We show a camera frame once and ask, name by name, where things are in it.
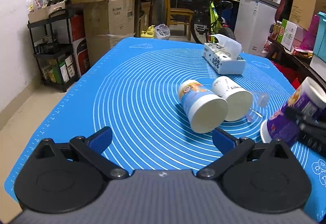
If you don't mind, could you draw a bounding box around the black green bicycle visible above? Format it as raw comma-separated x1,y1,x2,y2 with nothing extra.
190,0,236,44

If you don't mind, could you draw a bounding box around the black metal shelf rack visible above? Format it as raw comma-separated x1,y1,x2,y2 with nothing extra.
27,8,85,92

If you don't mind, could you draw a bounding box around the white paper cup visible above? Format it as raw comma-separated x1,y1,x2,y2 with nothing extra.
212,76,253,122

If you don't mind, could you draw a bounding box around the white chest freezer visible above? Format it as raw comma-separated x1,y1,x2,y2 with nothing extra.
234,0,279,57

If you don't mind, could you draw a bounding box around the white tissue box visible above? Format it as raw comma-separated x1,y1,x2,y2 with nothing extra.
203,34,246,75

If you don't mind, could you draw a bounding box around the blue silicone baking mat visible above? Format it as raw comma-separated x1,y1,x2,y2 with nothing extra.
4,38,325,223

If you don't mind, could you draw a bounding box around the yellow wooden chair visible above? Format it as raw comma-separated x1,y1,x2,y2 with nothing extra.
164,0,195,41

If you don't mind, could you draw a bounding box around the blue orange paper cup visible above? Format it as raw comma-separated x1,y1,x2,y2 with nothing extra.
178,79,228,133

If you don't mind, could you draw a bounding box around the clear plastic cup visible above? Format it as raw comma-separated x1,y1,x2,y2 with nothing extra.
245,91,270,123

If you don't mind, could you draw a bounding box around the tall brown cardboard box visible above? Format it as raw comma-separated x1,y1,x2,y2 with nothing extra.
289,0,325,30

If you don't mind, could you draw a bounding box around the teal plastic storage bin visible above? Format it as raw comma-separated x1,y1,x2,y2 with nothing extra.
313,12,326,62

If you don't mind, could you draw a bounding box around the lower cardboard box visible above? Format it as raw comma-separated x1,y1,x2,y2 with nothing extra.
83,0,135,65

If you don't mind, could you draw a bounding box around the dark wooden side table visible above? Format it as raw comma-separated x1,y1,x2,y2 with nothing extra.
266,37,325,90

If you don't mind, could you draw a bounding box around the purple paper cup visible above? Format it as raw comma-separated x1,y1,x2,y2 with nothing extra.
260,77,325,147

